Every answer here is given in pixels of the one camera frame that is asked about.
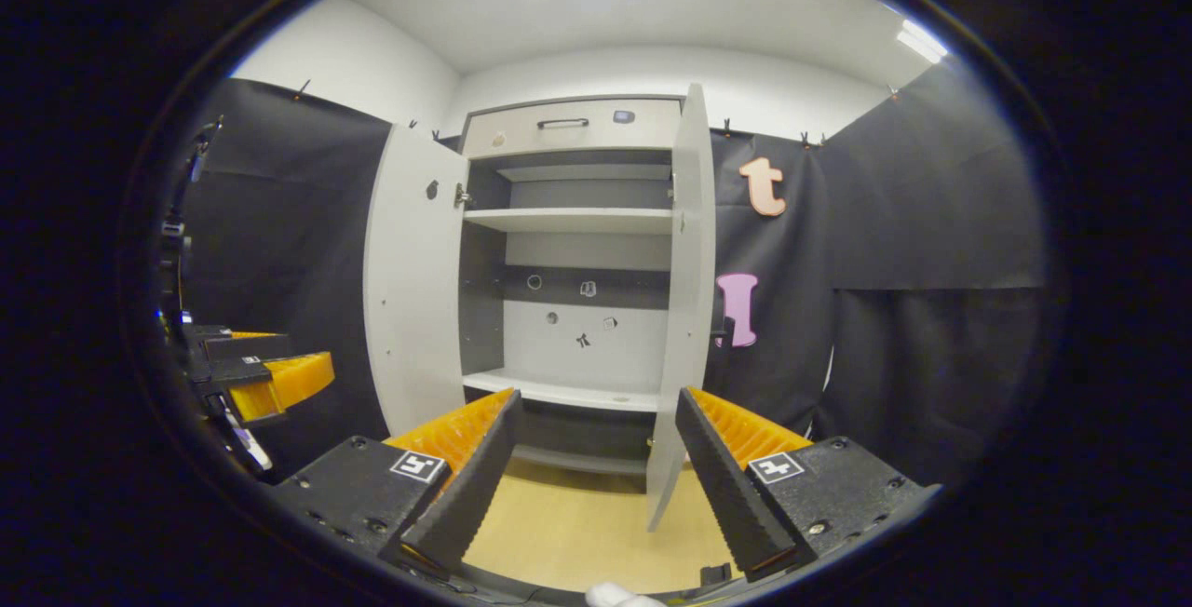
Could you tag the grey shoe cabinet door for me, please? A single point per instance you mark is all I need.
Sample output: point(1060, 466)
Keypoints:
point(410, 309)
point(687, 309)

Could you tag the black backdrop cloth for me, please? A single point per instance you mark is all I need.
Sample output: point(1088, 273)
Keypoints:
point(931, 216)

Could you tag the small ceiling light panel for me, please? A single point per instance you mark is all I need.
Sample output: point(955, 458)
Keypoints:
point(922, 41)

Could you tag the grey double-door shoe cabinet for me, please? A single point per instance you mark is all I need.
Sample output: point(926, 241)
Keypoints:
point(540, 346)

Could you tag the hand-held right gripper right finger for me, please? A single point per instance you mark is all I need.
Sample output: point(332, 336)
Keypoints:
point(731, 495)

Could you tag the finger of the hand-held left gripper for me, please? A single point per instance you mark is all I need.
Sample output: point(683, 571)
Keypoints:
point(233, 344)
point(289, 376)

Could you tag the white cabinet shelf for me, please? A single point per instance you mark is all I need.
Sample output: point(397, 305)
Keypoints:
point(568, 220)
point(568, 391)

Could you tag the grey cabinet drawer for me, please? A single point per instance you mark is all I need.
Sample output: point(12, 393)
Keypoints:
point(521, 137)

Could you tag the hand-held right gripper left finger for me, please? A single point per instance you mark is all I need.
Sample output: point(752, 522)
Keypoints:
point(475, 486)

